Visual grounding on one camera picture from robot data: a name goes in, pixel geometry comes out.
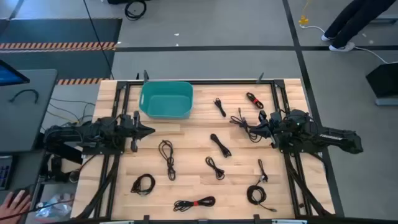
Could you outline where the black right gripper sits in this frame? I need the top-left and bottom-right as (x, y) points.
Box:
(249, 110), (282, 149)

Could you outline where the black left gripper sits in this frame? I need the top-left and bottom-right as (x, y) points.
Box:
(126, 111), (155, 152)

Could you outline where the black USB-C cable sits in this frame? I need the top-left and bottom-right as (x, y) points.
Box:
(158, 139), (177, 182)
(210, 133), (233, 159)
(246, 184), (278, 213)
(229, 107), (264, 143)
(213, 97), (227, 118)
(130, 173), (156, 197)

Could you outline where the small black cable red strap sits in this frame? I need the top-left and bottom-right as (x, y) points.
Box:
(246, 91), (264, 110)

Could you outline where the teal plastic bin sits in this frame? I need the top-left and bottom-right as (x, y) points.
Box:
(139, 81), (194, 120)

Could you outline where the black cable white tag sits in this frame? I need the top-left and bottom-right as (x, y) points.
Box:
(257, 159), (269, 184)

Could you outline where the black cable silver USB plug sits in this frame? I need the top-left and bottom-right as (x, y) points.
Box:
(205, 156), (226, 181)

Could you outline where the grey desk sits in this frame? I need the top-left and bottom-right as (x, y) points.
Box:
(0, 68), (59, 153)

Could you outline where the clear plastic bag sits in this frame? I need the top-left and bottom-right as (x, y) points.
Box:
(35, 192), (74, 218)

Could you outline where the black hazard-striped floor mat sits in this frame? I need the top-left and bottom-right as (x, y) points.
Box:
(0, 17), (123, 85)

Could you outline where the black angled panel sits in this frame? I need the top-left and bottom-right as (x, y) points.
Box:
(365, 62), (398, 106)

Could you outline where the person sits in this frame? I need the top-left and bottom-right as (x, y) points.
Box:
(320, 0), (397, 52)

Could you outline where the black computer monitor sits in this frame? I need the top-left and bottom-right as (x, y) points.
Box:
(0, 58), (31, 87)

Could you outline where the black keyboard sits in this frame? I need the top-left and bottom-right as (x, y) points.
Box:
(0, 155), (13, 191)

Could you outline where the person's hand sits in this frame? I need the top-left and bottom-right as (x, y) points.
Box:
(0, 189), (32, 223)

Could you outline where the black aluminium table frame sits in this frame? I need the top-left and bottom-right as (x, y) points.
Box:
(76, 79), (336, 224)

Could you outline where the thick black cable red strap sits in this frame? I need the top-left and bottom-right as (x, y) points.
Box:
(172, 195), (216, 213)

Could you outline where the long black cable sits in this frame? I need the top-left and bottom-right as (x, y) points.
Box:
(83, 0), (115, 80)

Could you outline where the coiled black floor cable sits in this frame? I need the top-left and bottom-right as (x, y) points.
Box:
(124, 0), (147, 22)

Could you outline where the yellow hanging power cord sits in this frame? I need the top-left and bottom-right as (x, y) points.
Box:
(298, 0), (311, 26)

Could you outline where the short curved black cable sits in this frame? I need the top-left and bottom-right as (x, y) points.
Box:
(8, 88), (40, 105)

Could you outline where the white floor cable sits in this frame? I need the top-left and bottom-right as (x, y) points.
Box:
(300, 24), (389, 65)

